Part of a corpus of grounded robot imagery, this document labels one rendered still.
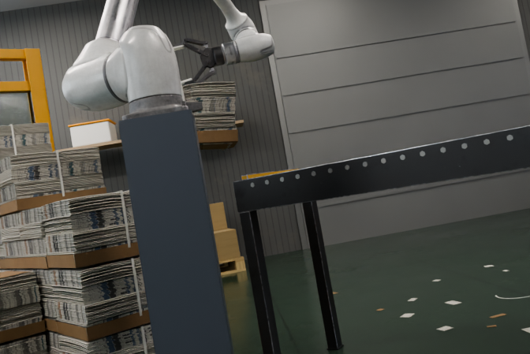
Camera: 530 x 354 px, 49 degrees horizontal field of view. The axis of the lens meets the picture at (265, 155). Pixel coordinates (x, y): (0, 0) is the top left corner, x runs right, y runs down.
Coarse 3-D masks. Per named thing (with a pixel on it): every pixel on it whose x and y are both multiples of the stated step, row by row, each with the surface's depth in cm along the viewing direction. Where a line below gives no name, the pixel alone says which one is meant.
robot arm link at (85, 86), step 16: (112, 0) 187; (128, 0) 189; (112, 16) 184; (128, 16) 187; (112, 32) 181; (96, 48) 174; (112, 48) 175; (80, 64) 173; (96, 64) 169; (64, 80) 176; (80, 80) 170; (96, 80) 167; (80, 96) 172; (96, 96) 170; (112, 96) 169
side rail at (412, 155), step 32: (352, 160) 194; (384, 160) 188; (416, 160) 183; (448, 160) 177; (480, 160) 172; (512, 160) 168; (256, 192) 215; (288, 192) 208; (320, 192) 201; (352, 192) 195
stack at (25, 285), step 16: (32, 272) 213; (0, 288) 205; (16, 288) 209; (32, 288) 212; (0, 304) 204; (16, 304) 207; (32, 304) 211; (0, 320) 204; (16, 320) 207; (32, 320) 211; (32, 336) 212; (0, 352) 202; (16, 352) 205; (32, 352) 209
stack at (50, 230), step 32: (128, 192) 197; (0, 224) 251; (32, 224) 215; (64, 224) 190; (96, 224) 190; (128, 224) 195; (0, 256) 257; (32, 256) 219; (64, 288) 197; (96, 288) 187; (128, 288) 192; (64, 320) 198; (96, 320) 184; (64, 352) 200; (96, 352) 183; (128, 352) 189
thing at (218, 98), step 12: (192, 84) 216; (204, 84) 217; (216, 84) 217; (228, 84) 218; (192, 96) 216; (204, 96) 216; (216, 96) 217; (228, 96) 218; (204, 108) 215; (216, 108) 216; (228, 108) 216; (204, 120) 215; (216, 120) 215; (228, 120) 216; (204, 144) 218; (216, 144) 219; (228, 144) 222
